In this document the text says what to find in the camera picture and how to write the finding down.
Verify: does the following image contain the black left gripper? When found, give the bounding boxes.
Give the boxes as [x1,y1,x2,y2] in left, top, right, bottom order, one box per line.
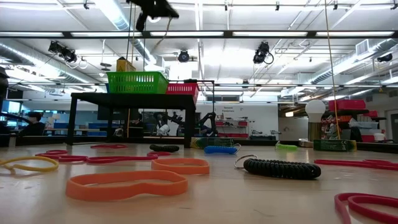
[126,0,180,32]

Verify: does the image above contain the yellow green crayon box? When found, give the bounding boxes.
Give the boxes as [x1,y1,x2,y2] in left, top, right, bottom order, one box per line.
[313,139,358,152]
[190,137,236,149]
[116,56,137,73]

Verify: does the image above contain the green plastic basket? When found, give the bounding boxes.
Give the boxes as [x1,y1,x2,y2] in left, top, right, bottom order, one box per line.
[106,71,170,95]

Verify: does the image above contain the red plastic basket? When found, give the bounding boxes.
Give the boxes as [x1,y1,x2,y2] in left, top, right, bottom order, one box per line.
[165,82,200,105]

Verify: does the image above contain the black coil wristband keychain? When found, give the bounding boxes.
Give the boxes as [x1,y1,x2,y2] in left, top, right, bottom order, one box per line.
[233,154,322,180]
[149,144,180,153]

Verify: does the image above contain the yellow rubber band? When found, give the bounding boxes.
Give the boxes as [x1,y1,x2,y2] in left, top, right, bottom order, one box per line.
[0,155,60,175]

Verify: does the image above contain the white LED light bar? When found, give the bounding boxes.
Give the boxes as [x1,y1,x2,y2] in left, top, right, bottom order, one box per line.
[0,32,65,37]
[150,31,224,37]
[315,30,395,37]
[232,31,308,37]
[70,32,143,37]

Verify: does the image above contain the black ceiling spotlight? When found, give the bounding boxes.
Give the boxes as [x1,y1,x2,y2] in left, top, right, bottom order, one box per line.
[177,49,190,63]
[252,41,275,65]
[376,52,394,63]
[48,40,78,64]

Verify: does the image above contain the black perforated metal shelf riser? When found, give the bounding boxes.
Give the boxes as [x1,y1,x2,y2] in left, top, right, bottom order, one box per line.
[66,92,197,149]

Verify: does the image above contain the white cylinder device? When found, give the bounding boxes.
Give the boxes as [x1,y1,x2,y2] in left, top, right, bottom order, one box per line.
[156,123,171,137]

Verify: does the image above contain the blue storage bins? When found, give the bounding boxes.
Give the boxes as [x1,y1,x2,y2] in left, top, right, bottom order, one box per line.
[86,122,108,137]

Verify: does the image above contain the shelf with red bins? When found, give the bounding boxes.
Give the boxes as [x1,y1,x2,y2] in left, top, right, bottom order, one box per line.
[214,119,249,139]

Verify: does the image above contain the person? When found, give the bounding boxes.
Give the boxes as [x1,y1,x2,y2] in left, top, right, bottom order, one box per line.
[18,111,47,138]

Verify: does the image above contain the orange rubber band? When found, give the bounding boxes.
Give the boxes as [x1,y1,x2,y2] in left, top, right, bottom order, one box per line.
[151,157,211,175]
[65,170,189,202]

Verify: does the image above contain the white globe lamp brass base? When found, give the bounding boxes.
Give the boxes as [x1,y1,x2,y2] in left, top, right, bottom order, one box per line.
[298,99,326,148]

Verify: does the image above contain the large red storage bin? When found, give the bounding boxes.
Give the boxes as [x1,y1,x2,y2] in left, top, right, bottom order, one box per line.
[328,99,367,112]

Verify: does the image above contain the clear plastic bin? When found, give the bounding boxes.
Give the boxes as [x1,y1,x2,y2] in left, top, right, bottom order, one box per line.
[348,118,380,130]

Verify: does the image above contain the black aluminium rig frame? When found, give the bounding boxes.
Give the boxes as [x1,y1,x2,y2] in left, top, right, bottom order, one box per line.
[0,30,398,154]

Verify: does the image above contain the blue coil wristband keychain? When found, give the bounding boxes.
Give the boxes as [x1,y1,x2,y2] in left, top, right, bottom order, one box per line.
[203,142,242,156]

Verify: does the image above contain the green coil wristband keychain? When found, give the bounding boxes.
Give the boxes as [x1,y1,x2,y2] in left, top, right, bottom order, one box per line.
[274,141,299,152]

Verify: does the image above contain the yellow hanging cable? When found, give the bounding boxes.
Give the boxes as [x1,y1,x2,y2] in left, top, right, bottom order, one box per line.
[324,0,342,140]

